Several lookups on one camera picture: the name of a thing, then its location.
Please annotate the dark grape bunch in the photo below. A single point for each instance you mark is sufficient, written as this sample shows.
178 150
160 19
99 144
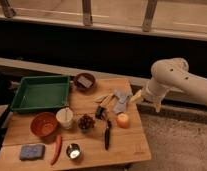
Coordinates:
86 121

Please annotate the brown bowl with sponge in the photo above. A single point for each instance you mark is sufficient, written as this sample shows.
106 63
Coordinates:
84 81

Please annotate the small blue bowl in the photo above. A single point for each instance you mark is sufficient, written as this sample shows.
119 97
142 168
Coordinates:
85 130

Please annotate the grey cloth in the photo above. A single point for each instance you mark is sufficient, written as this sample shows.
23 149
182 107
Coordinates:
122 100

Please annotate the red chili pepper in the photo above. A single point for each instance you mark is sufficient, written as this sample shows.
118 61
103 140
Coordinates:
57 149

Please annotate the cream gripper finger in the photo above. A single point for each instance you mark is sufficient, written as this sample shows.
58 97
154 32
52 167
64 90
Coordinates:
157 107
137 97

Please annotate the wooden table board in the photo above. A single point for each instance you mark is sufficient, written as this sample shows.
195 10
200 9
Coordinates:
126 145

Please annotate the wooden spatula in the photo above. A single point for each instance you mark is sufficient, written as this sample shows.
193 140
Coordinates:
104 100

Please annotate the red bowl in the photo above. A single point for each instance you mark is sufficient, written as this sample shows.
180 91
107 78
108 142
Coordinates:
44 124

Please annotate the black handled knife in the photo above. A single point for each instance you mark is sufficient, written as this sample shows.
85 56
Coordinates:
107 134

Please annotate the white cup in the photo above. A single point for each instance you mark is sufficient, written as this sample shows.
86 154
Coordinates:
65 117

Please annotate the orange apple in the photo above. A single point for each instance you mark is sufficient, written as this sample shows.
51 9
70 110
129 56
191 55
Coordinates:
123 120

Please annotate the black brush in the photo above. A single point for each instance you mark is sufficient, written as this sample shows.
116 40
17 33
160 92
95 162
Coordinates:
100 113

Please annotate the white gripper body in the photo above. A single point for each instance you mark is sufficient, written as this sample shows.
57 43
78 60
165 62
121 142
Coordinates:
154 92

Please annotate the small metal cup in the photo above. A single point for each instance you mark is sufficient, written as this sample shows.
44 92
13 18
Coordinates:
73 151

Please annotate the blue sponge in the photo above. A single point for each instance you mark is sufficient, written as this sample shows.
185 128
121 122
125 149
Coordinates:
32 152

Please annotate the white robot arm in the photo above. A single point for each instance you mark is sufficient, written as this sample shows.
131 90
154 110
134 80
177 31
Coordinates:
168 73

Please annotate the green plastic tray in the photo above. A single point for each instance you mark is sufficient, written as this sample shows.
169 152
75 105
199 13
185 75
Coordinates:
41 93

